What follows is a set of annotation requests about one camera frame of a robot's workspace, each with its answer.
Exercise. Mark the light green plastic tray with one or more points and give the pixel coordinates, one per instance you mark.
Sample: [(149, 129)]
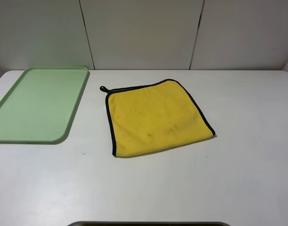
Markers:
[(40, 106)]

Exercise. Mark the yellow towel with black trim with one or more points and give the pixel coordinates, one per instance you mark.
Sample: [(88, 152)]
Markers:
[(152, 118)]

